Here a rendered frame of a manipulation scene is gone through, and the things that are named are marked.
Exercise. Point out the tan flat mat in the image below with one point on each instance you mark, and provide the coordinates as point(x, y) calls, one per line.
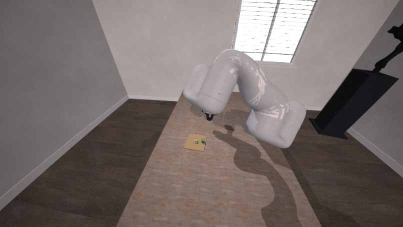
point(192, 145)

